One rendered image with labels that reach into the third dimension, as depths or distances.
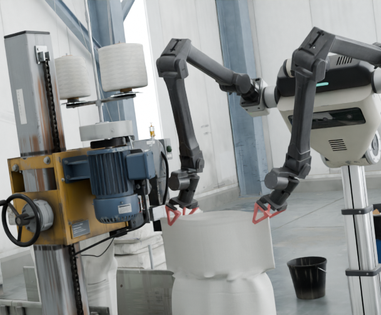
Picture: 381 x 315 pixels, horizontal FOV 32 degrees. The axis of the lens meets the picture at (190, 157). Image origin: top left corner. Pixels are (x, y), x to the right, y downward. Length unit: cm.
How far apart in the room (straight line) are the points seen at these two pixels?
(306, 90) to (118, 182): 68
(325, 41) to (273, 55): 914
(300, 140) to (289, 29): 893
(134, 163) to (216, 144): 858
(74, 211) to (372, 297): 127
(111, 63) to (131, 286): 124
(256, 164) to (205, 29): 239
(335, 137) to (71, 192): 105
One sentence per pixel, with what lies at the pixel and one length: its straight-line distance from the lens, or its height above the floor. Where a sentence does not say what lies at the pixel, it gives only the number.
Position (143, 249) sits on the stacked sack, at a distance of 539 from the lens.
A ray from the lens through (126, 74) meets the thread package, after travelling 230.
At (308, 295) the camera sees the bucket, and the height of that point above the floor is 3.
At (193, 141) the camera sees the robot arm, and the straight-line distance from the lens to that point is 241.
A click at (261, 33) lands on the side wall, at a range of 1130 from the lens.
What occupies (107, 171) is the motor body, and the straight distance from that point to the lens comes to 219.
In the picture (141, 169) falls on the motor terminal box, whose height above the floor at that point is 125.
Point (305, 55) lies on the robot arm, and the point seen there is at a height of 154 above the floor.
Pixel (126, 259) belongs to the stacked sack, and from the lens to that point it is 537.
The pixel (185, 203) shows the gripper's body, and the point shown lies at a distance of 247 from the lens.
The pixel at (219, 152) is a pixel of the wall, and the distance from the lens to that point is 1080.
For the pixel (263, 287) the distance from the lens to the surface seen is 240.
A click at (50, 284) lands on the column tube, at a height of 89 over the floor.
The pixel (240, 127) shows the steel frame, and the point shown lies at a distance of 1123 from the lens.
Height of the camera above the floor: 138
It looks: 3 degrees down
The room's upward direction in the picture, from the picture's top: 7 degrees counter-clockwise
